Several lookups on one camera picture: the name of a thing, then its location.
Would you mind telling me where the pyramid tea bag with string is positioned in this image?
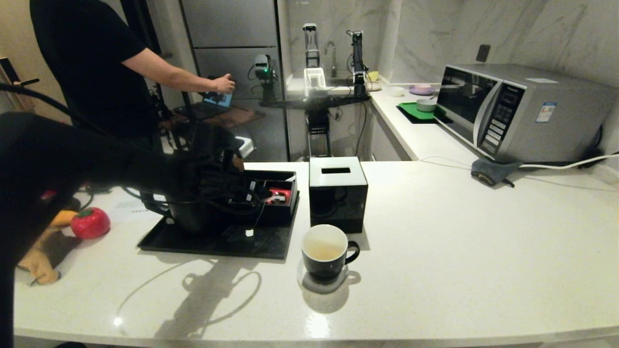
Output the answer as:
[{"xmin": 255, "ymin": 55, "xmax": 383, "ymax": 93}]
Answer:
[{"xmin": 246, "ymin": 192, "xmax": 271, "ymax": 237}]

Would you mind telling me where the black electric kettle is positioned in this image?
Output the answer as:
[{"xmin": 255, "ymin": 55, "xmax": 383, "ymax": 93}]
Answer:
[{"xmin": 140, "ymin": 191, "xmax": 219, "ymax": 233}]

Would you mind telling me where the person's bare hand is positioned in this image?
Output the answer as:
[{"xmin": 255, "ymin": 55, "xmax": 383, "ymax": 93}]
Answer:
[{"xmin": 214, "ymin": 73, "xmax": 236, "ymax": 95}]

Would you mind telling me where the black compartment organizer box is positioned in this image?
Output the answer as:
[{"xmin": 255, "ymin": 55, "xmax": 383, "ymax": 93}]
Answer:
[{"xmin": 231, "ymin": 169, "xmax": 300, "ymax": 226}]

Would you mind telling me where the black serving tray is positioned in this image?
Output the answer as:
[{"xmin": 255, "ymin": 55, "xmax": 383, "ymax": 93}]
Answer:
[{"xmin": 138, "ymin": 188, "xmax": 300, "ymax": 260}]

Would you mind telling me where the wooden desk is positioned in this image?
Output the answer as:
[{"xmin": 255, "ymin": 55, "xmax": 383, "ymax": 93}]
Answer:
[{"xmin": 160, "ymin": 107, "xmax": 265, "ymax": 141}]

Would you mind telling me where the open laptop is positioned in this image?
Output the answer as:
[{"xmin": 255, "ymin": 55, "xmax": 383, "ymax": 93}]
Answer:
[{"xmin": 175, "ymin": 89, "xmax": 234, "ymax": 119}]

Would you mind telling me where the black tissue box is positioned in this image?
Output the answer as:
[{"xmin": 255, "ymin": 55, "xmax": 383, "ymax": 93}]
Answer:
[{"xmin": 309, "ymin": 156, "xmax": 368, "ymax": 233}]

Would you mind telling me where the black cup white inside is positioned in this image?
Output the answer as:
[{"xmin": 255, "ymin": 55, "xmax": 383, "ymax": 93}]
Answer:
[{"xmin": 301, "ymin": 224, "xmax": 361, "ymax": 281}]

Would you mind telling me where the white printed paper sheet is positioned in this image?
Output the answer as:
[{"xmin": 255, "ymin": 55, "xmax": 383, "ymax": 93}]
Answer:
[{"xmin": 109, "ymin": 192, "xmax": 166, "ymax": 223}]

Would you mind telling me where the white saucer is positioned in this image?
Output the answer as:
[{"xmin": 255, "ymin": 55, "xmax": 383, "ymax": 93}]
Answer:
[{"xmin": 297, "ymin": 263, "xmax": 350, "ymax": 294}]

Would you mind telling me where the white dish rack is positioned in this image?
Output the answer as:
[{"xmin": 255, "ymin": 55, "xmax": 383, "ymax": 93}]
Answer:
[{"xmin": 303, "ymin": 67, "xmax": 327, "ymax": 96}]

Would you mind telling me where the red toy tomato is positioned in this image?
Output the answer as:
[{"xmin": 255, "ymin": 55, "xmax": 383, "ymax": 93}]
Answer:
[{"xmin": 70, "ymin": 207, "xmax": 111, "ymax": 239}]

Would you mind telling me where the grey refrigerator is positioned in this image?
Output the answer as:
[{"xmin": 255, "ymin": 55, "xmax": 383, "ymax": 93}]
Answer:
[{"xmin": 180, "ymin": 0, "xmax": 291, "ymax": 161}]

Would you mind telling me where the yellow toy corn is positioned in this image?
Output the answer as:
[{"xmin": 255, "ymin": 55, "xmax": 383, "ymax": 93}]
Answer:
[{"xmin": 51, "ymin": 210, "xmax": 78, "ymax": 228}]

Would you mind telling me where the upright black gripper stand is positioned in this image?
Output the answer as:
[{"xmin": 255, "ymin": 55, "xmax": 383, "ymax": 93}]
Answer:
[{"xmin": 303, "ymin": 23, "xmax": 321, "ymax": 68}]

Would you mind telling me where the green cutting mat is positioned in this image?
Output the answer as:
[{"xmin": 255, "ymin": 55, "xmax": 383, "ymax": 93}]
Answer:
[{"xmin": 397, "ymin": 102, "xmax": 453, "ymax": 124}]

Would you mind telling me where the green cutting board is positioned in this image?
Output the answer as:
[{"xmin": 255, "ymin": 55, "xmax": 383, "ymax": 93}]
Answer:
[{"xmin": 398, "ymin": 101, "xmax": 438, "ymax": 120}]

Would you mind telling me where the dark window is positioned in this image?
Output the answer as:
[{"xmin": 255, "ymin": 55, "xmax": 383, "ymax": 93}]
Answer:
[{"xmin": 120, "ymin": 0, "xmax": 163, "ymax": 59}]

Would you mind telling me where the person in black t-shirt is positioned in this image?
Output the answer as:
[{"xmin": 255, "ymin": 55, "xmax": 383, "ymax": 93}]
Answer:
[{"xmin": 29, "ymin": 0, "xmax": 236, "ymax": 145}]

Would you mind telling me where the tan cloth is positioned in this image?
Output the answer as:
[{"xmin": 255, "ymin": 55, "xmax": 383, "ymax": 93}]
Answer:
[{"xmin": 17, "ymin": 227, "xmax": 74, "ymax": 285}]

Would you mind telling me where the grey-blue cloth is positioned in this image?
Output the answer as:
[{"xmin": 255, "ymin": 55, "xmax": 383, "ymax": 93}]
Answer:
[{"xmin": 471, "ymin": 158, "xmax": 523, "ymax": 187}]

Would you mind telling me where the beige wooden door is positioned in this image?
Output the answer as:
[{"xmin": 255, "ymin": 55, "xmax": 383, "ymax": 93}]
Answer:
[{"xmin": 0, "ymin": 0, "xmax": 63, "ymax": 121}]

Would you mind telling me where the silver microwave oven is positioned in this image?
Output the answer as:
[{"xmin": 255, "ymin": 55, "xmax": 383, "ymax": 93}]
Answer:
[{"xmin": 434, "ymin": 63, "xmax": 618, "ymax": 163}]

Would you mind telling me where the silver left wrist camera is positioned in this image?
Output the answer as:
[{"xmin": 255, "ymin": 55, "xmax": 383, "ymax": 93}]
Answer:
[{"xmin": 235, "ymin": 137, "xmax": 256, "ymax": 159}]

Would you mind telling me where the dark door handle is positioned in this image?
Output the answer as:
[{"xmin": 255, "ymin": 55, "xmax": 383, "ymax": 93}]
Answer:
[{"xmin": 0, "ymin": 57, "xmax": 39, "ymax": 88}]

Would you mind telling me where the thick white power cable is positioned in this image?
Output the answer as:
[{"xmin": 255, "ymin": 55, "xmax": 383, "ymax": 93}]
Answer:
[{"xmin": 517, "ymin": 152, "xmax": 619, "ymax": 170}]

